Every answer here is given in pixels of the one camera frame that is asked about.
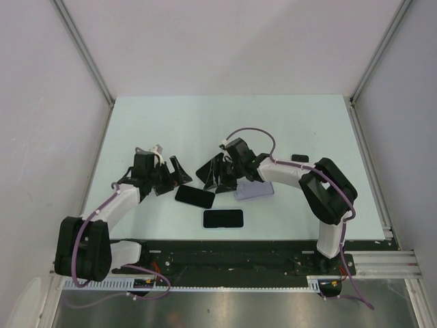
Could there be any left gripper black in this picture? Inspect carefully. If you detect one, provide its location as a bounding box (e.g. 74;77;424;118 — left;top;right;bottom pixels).
147;156;191;195

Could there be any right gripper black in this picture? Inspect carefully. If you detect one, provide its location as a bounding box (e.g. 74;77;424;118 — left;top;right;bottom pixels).
203;157;244;194

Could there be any purple phone case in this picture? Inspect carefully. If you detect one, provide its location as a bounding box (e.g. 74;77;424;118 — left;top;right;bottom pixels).
234;181;274;202

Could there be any blue-edged black phone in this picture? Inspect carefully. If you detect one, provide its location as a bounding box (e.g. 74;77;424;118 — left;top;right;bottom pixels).
203;209;244;229

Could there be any light blue phone case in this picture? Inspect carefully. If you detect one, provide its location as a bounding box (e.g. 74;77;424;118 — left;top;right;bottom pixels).
202;208;246;230

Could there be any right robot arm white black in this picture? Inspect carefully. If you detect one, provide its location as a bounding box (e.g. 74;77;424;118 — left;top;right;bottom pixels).
196;138;358;274

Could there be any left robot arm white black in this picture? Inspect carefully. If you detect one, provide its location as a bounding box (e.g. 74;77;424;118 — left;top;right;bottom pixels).
54;147;193;288

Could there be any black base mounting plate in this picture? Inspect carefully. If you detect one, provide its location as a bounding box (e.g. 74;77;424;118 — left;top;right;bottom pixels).
111;238;399;288

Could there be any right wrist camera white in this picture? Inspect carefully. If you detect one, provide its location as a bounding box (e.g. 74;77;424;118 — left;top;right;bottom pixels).
219;139;234;151

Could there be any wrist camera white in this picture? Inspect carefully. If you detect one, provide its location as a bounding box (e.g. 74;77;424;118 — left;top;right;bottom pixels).
149;144;165;165
219;139;234;151

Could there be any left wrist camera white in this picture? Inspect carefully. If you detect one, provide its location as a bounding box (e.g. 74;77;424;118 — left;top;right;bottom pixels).
149;144;165;165

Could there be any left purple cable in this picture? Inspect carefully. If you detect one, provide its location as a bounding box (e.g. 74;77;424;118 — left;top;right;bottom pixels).
64;146;172;310

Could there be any purple cable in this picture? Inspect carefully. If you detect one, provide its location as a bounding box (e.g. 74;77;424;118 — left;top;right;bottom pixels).
64;146;172;310
221;127;376;311

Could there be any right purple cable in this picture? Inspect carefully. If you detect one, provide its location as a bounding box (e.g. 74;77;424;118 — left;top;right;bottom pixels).
221;127;376;311

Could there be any grey slotted cable duct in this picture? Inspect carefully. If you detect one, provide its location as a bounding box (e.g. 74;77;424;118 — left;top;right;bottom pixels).
63;275;324;292

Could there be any right side aluminium rail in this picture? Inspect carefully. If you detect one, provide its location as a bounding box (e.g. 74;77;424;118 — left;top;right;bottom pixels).
344;97;395;240

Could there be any left aluminium frame post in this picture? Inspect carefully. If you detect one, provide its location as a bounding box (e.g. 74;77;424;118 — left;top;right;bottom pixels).
51;0;115;109

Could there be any aluminium frame post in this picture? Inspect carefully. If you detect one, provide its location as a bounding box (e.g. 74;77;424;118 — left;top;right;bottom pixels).
349;0;415;105
51;0;115;109

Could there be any right aluminium frame post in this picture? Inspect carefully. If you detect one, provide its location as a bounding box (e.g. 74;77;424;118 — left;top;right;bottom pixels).
349;0;415;105

